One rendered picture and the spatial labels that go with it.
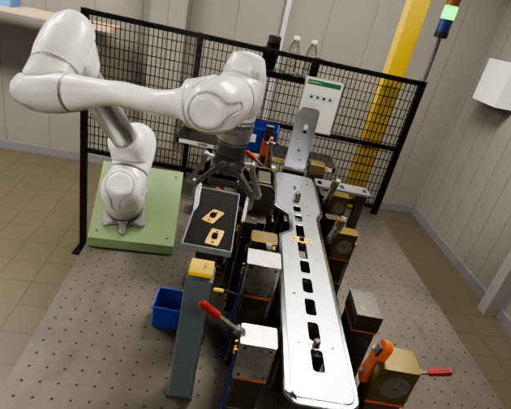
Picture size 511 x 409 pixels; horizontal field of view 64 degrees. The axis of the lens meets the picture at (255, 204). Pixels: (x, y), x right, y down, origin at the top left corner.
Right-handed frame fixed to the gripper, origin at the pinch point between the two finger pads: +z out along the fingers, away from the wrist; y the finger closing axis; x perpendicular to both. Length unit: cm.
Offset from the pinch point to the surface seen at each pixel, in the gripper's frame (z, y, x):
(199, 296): 15.9, 1.4, -17.7
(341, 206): 25, 44, 79
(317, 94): -12, 21, 140
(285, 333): 24.7, 25.6, -12.9
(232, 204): 9.0, 0.3, 22.2
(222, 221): 9.0, -0.1, 9.7
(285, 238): 25.0, 20.7, 37.3
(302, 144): 10, 20, 112
